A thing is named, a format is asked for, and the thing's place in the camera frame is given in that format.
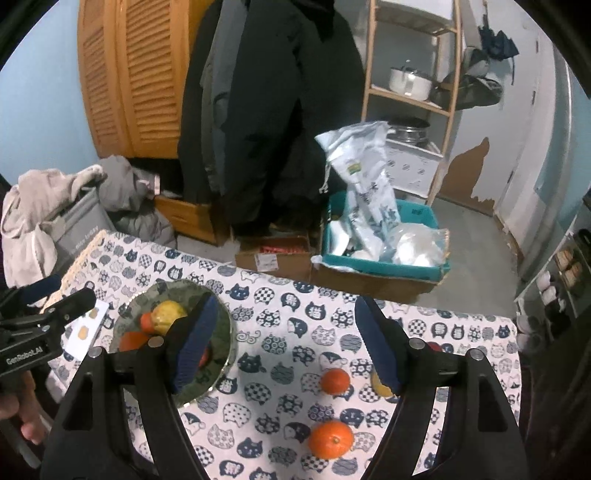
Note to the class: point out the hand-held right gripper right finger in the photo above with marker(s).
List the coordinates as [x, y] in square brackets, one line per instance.
[381, 346]

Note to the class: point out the small orange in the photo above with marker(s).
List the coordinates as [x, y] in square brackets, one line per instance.
[146, 321]

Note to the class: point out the grey metal pipe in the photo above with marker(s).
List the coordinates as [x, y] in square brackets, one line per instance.
[565, 138]

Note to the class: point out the person's left hand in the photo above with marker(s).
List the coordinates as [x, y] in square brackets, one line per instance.
[27, 406]

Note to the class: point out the wooden louvered wardrobe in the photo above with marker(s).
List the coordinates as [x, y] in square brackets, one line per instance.
[138, 78]

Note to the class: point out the black hooded coat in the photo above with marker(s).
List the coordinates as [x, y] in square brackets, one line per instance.
[286, 115]

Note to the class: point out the dark grey jacket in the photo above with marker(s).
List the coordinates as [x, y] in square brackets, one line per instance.
[207, 101]

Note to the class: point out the white patterned storage box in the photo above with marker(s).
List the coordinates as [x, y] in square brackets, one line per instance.
[411, 168]

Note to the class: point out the olive green hanging bag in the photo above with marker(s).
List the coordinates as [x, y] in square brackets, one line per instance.
[471, 87]

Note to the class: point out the dark blue folded umbrella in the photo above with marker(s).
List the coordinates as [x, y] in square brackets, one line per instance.
[498, 44]

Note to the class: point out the large cardboard box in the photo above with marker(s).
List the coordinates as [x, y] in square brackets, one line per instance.
[369, 286]

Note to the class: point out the shoe rack with shoes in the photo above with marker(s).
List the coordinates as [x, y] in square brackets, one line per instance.
[558, 281]

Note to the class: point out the wooden ladder shelf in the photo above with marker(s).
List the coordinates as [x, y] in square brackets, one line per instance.
[369, 69]

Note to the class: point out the grey laundry bag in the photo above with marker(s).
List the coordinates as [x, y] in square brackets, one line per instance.
[78, 230]

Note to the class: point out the white paper card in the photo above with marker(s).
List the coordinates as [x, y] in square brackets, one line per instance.
[85, 334]

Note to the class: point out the beige garment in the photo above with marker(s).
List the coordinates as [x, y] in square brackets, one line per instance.
[32, 207]

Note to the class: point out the grey padded garment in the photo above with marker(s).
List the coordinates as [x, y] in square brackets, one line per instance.
[134, 203]

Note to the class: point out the small cardboard box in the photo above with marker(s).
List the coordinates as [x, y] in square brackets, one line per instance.
[272, 265]

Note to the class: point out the cat print tablecloth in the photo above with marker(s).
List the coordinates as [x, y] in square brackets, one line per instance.
[286, 332]

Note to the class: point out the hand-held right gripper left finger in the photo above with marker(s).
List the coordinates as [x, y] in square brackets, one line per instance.
[196, 346]

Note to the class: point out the green glass plate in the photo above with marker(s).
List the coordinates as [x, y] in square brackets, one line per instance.
[221, 332]

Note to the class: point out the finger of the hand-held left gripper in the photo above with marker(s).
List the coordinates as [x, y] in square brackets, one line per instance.
[69, 308]
[39, 288]

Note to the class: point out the wide white plastic bin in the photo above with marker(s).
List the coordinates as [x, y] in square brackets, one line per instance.
[429, 7]

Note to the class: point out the dark hanging garment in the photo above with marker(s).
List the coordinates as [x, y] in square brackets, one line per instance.
[558, 415]

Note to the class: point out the white enamel pot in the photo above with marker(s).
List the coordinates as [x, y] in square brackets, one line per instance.
[408, 83]

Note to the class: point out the wooden wardrobe drawer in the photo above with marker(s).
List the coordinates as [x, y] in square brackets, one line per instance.
[191, 214]

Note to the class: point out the clear plastic bag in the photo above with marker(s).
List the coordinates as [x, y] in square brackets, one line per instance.
[415, 247]

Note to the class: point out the pale blue door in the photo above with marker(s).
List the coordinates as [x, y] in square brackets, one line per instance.
[512, 138]

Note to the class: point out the white rice bag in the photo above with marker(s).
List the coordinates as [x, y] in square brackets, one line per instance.
[364, 184]

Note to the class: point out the teal plastic basket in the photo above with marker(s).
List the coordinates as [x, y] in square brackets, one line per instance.
[415, 212]

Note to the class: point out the steel pot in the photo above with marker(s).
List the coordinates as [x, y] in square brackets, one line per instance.
[408, 131]

